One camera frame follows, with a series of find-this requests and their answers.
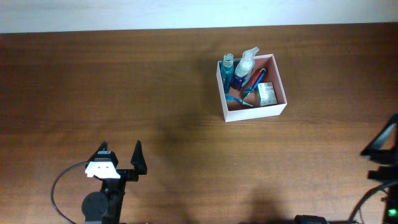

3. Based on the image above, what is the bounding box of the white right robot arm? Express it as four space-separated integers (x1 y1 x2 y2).
345 114 397 223

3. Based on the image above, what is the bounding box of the green red toothpaste tube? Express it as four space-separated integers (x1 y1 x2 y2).
243 68 266 99

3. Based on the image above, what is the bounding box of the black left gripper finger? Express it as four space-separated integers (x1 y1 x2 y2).
131 140 147 175
88 141 108 162

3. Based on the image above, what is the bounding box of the blue white toothbrush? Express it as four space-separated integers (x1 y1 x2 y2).
225 95 255 108

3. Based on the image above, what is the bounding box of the green white soap bar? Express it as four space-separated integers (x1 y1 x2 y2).
257 82 277 107

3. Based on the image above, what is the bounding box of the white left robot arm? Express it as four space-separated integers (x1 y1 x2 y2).
81 141 147 224

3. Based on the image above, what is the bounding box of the pink cardboard box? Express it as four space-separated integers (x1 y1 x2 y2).
216 54 287 122

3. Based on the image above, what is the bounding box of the green mouthwash bottle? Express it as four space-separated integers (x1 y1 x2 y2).
220 54 234 93

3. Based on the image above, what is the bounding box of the blue foam soap dispenser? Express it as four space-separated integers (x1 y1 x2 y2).
231 47 259 90

